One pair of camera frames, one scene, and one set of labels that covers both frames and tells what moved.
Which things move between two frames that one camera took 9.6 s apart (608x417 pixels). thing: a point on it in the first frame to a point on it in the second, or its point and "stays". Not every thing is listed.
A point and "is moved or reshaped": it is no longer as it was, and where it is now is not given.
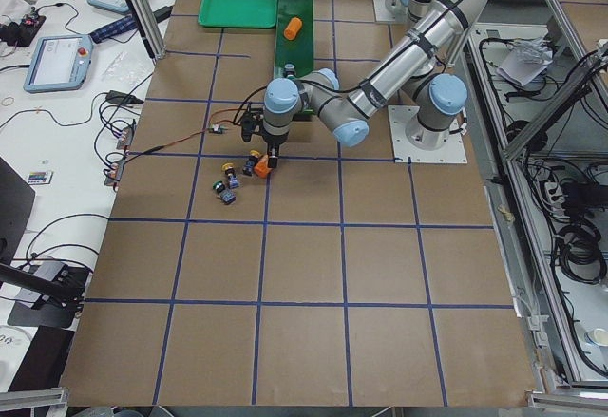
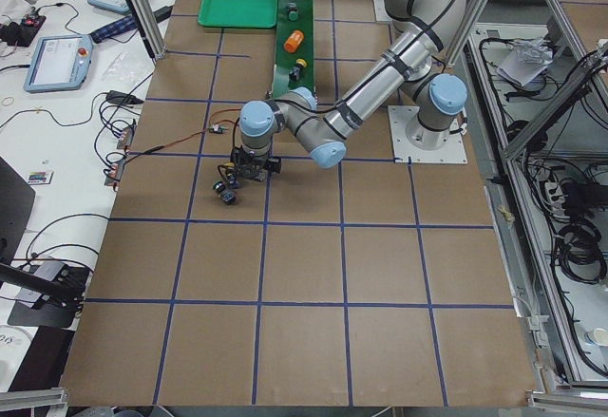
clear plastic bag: x=127 y=67 stays
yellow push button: x=233 y=180 stays
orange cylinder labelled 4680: x=262 y=168 is moved or reshaped
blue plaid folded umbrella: x=125 y=25 stays
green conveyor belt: x=294 y=39 stays
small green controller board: x=218 y=129 stays
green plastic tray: x=239 y=8 stays
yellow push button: x=251 y=161 is moved or reshaped
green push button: x=289 y=70 to x=293 y=12
